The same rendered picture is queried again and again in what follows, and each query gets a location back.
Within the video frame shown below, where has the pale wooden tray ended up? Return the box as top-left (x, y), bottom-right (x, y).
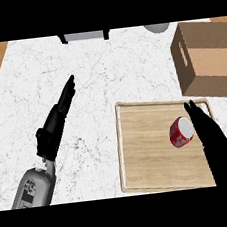
top-left (110, 90), bottom-right (223, 198)

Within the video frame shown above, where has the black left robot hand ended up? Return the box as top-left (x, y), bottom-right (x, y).
top-left (27, 74), bottom-right (85, 163)

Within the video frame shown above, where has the grey appliance with black legs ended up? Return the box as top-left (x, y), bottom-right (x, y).
top-left (57, 28), bottom-right (112, 46)

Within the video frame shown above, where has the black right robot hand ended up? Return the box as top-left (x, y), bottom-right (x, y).
top-left (183, 95), bottom-right (227, 190)

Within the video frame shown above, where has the red can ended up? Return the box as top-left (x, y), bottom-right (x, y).
top-left (166, 114), bottom-right (197, 150)

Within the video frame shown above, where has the brown cardboard box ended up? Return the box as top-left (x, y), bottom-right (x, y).
top-left (168, 16), bottom-right (227, 105)

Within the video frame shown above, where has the grey round object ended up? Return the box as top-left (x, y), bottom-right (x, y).
top-left (143, 22), bottom-right (171, 36)

